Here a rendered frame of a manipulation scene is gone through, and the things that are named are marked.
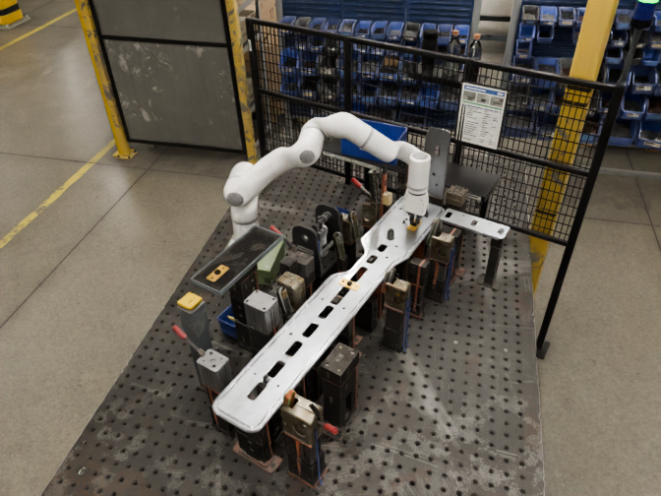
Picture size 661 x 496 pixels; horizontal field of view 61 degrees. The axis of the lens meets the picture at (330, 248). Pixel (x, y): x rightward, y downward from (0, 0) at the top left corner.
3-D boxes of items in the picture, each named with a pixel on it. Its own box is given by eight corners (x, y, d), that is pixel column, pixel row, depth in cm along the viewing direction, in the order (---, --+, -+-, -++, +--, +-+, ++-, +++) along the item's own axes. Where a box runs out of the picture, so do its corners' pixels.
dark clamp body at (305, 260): (312, 339, 236) (308, 270, 212) (286, 327, 241) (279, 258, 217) (326, 323, 243) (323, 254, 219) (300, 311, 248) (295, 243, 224)
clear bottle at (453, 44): (454, 77, 263) (459, 33, 250) (442, 74, 266) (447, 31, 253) (459, 72, 267) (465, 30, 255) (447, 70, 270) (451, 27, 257)
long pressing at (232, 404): (262, 442, 166) (261, 439, 165) (205, 407, 176) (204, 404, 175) (447, 210, 256) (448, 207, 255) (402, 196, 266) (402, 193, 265)
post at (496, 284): (498, 290, 255) (510, 241, 237) (475, 282, 260) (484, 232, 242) (503, 282, 260) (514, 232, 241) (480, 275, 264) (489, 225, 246)
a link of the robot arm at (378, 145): (359, 131, 231) (418, 168, 240) (358, 151, 219) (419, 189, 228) (372, 115, 226) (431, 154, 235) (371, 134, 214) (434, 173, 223)
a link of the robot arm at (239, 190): (242, 193, 253) (234, 216, 241) (224, 174, 247) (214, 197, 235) (330, 140, 229) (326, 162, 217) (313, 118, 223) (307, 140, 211)
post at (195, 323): (211, 396, 214) (191, 315, 186) (197, 388, 217) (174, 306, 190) (224, 382, 219) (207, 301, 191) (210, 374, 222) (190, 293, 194)
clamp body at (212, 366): (230, 441, 199) (215, 377, 176) (207, 427, 204) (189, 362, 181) (247, 421, 205) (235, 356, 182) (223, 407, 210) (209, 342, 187)
